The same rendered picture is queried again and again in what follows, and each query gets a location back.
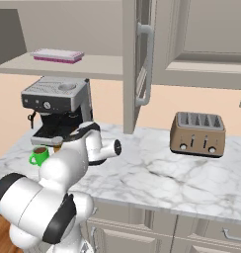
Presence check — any silver black coffee machine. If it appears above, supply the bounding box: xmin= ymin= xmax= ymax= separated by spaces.
xmin=21 ymin=76 xmax=94 ymax=148

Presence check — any brown four-slot toaster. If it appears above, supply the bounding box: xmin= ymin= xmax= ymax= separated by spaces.
xmin=169 ymin=111 xmax=227 ymax=159

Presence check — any silver base cabinet handle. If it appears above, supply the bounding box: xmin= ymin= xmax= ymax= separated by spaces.
xmin=88 ymin=226 xmax=99 ymax=253

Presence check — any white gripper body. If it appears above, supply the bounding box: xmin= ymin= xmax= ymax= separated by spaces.
xmin=70 ymin=121 xmax=102 ymax=139

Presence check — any beige drawer front with handle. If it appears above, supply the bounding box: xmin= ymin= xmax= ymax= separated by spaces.
xmin=174 ymin=213 xmax=241 ymax=253

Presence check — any beige cabinet door handle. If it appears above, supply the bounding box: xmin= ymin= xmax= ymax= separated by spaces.
xmin=134 ymin=22 xmax=156 ymax=108

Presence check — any green mug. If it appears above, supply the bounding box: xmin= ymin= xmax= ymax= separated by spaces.
xmin=29 ymin=145 xmax=49 ymax=168

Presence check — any beige panelled cabinet door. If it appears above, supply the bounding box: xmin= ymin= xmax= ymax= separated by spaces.
xmin=151 ymin=0 xmax=241 ymax=91

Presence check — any silver drawer handle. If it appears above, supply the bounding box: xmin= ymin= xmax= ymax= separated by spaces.
xmin=221 ymin=227 xmax=241 ymax=244

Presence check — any beige base cabinet door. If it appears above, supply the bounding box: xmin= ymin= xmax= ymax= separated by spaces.
xmin=85 ymin=217 xmax=177 ymax=253

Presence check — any beige cabinet shelf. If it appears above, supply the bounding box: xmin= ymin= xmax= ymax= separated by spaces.
xmin=0 ymin=51 xmax=124 ymax=82

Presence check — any beige cabinet door with handle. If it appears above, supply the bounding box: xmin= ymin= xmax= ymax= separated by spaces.
xmin=121 ymin=0 xmax=157 ymax=135

